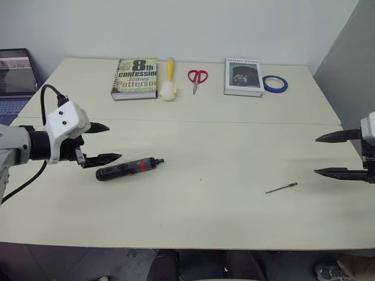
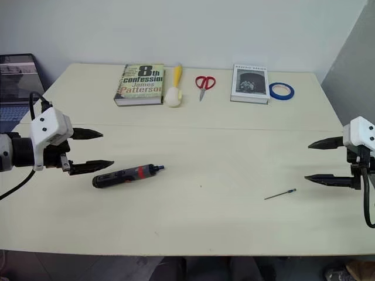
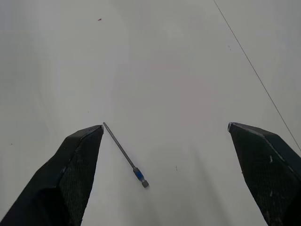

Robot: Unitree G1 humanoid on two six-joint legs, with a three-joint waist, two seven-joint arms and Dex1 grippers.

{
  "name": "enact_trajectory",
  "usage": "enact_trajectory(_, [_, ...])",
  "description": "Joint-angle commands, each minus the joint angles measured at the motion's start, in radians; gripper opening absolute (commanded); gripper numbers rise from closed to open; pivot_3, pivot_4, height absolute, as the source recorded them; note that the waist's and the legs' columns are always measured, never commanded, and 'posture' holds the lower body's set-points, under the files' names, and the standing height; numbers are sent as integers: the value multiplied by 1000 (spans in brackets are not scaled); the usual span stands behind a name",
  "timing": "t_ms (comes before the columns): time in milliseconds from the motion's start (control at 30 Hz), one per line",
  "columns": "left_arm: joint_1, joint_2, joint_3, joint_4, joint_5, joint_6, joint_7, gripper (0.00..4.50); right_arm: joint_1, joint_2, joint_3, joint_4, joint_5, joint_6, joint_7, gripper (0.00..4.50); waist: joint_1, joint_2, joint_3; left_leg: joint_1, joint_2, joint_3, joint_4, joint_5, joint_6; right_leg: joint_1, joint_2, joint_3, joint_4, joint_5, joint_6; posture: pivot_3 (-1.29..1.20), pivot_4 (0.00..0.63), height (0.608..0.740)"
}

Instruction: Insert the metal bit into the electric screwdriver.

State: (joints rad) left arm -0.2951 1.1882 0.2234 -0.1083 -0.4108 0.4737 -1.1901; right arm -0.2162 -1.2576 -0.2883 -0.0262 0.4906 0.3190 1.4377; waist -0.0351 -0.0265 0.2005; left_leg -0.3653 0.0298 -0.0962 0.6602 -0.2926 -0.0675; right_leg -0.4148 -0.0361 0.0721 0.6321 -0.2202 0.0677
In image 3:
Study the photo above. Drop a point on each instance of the long screwdriver bit blue band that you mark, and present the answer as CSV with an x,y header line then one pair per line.
x,y
128,159

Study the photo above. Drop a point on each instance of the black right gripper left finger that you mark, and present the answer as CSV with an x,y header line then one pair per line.
x,y
61,183

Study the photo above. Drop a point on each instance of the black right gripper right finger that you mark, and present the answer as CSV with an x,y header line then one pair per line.
x,y
265,169

